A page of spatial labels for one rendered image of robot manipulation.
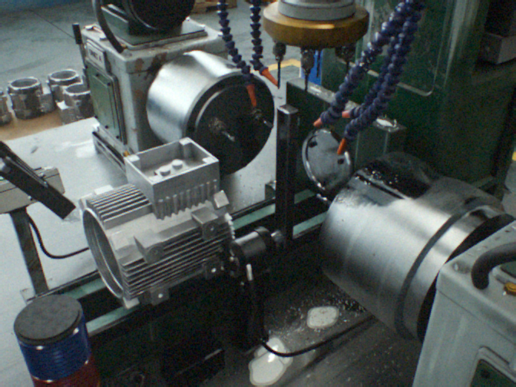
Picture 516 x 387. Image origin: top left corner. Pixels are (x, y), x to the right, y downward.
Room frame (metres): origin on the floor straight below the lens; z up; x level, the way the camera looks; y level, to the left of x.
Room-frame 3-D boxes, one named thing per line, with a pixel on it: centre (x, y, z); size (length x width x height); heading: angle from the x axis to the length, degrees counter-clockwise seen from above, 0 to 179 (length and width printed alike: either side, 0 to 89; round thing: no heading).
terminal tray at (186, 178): (0.76, 0.14, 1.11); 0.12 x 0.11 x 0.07; 127
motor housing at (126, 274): (0.73, 0.18, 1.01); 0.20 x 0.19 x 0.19; 127
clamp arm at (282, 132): (0.72, -0.04, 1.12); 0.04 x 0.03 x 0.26; 126
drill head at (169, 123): (1.19, 0.15, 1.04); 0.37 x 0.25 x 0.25; 36
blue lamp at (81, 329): (0.35, 0.19, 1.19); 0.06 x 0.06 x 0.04
